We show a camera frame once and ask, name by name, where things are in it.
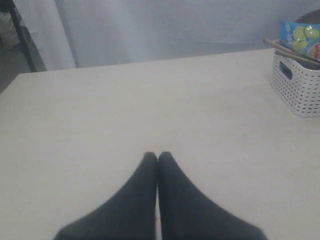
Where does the black metal frame post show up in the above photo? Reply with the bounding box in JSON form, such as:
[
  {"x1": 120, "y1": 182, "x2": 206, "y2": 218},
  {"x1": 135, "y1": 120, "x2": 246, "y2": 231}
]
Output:
[{"x1": 0, "y1": 0, "x2": 47, "y2": 73}]

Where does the brown round plate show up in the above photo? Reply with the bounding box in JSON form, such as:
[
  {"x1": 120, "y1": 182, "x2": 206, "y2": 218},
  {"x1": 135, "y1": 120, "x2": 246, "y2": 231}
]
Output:
[{"x1": 295, "y1": 9, "x2": 320, "y2": 25}]

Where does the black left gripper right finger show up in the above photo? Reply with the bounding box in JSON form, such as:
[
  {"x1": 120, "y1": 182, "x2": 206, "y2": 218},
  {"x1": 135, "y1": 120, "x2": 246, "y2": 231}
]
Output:
[{"x1": 158, "y1": 152, "x2": 266, "y2": 240}]

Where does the white curtain backdrop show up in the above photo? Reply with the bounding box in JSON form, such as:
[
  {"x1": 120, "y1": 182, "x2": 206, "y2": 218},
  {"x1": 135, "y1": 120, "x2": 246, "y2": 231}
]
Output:
[{"x1": 15, "y1": 0, "x2": 320, "y2": 71}]

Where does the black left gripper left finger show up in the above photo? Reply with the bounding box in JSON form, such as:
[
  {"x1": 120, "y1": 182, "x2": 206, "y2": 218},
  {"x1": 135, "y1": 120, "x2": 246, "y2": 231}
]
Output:
[{"x1": 55, "y1": 152, "x2": 158, "y2": 240}]

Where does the brown wooden chopstick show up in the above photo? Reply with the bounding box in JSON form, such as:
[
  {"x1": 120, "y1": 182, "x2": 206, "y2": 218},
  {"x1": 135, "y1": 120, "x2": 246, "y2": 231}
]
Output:
[
  {"x1": 263, "y1": 38, "x2": 319, "y2": 62},
  {"x1": 275, "y1": 50, "x2": 320, "y2": 70}
]

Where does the blue chips bag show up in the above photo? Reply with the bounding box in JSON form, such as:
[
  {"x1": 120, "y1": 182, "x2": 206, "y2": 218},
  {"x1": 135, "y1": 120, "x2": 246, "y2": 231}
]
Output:
[{"x1": 279, "y1": 21, "x2": 320, "y2": 61}]

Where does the white perforated plastic basket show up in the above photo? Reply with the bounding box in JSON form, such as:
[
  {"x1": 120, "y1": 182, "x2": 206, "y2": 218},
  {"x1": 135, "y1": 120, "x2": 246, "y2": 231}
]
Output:
[{"x1": 270, "y1": 49, "x2": 320, "y2": 117}]

